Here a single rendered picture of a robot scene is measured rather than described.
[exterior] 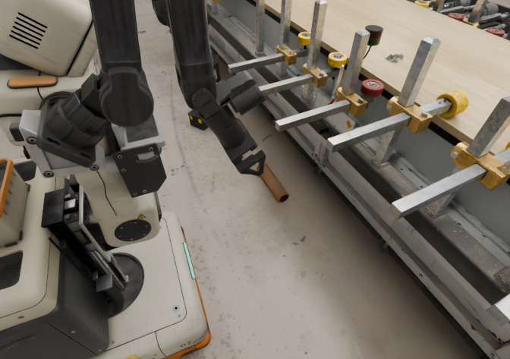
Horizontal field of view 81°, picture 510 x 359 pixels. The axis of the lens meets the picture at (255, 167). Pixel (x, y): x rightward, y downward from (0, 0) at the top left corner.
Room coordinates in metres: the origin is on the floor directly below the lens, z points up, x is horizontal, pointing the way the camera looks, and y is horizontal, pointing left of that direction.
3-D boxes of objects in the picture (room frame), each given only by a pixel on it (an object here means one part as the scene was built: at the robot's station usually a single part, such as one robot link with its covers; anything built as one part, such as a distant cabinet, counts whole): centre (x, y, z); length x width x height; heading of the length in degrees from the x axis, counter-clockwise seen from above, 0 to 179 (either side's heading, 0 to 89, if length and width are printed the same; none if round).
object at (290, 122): (0.94, -0.27, 0.84); 0.43 x 0.03 x 0.04; 116
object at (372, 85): (1.03, -0.45, 0.85); 0.08 x 0.08 x 0.11
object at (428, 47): (0.80, -0.47, 0.94); 0.04 x 0.04 x 0.48; 26
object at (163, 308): (0.52, 0.60, 0.16); 0.67 x 0.64 x 0.25; 112
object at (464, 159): (0.56, -0.59, 0.95); 0.14 x 0.06 x 0.05; 26
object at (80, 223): (0.64, 0.47, 0.68); 0.28 x 0.27 x 0.25; 22
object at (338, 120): (1.04, -0.33, 0.75); 0.26 x 0.01 x 0.10; 26
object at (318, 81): (1.23, -0.26, 0.83); 0.14 x 0.06 x 0.05; 26
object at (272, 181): (1.29, -0.11, 0.04); 0.30 x 0.08 x 0.08; 26
